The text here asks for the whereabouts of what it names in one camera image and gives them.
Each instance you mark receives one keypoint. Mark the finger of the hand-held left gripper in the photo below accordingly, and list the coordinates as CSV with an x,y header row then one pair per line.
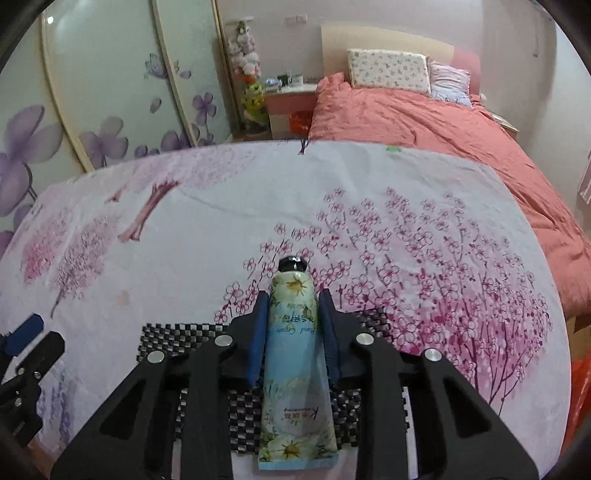
x,y
27,369

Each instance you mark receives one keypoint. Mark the black checkered mat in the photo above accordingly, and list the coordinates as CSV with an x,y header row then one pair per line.
x,y
184,337

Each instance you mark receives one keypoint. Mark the column of plush toys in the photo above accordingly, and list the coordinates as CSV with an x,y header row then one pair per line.
x,y
244,50

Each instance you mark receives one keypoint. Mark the beige and pink headboard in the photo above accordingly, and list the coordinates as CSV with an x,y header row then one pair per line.
x,y
369,39

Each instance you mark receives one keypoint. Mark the wardrobe with purple flowers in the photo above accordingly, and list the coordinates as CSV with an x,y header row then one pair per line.
x,y
92,92

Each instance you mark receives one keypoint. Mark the white mug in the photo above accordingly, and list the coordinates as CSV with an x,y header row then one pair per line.
x,y
295,81

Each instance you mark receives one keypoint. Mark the white wall socket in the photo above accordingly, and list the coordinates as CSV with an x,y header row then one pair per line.
x,y
295,19

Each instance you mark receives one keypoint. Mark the basket with red bag liner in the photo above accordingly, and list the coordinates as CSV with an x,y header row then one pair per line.
x,y
582,392

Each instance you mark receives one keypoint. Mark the pink nightstand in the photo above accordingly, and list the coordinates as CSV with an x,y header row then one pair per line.
x,y
284,104

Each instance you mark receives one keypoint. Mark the wooden bedside table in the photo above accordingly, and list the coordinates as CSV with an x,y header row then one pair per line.
x,y
503,123

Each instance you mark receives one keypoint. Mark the floral white pillow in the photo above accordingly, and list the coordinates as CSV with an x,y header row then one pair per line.
x,y
388,69

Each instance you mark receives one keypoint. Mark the floral printed blanket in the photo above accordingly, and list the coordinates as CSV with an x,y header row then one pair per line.
x,y
231,207

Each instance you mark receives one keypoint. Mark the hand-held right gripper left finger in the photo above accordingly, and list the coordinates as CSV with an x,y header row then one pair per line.
x,y
258,341

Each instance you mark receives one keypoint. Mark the floral hand cream tube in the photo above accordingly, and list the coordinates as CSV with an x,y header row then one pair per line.
x,y
295,369

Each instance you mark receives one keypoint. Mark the yellow plush toy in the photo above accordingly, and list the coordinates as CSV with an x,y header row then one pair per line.
x,y
255,104

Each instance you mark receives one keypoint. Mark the pink duvet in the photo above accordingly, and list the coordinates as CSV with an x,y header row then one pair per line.
x,y
438,124

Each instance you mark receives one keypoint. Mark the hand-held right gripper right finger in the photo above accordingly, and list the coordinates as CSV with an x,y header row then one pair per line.
x,y
328,341

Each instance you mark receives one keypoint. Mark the pink ruffled pillow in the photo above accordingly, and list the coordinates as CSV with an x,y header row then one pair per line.
x,y
450,83

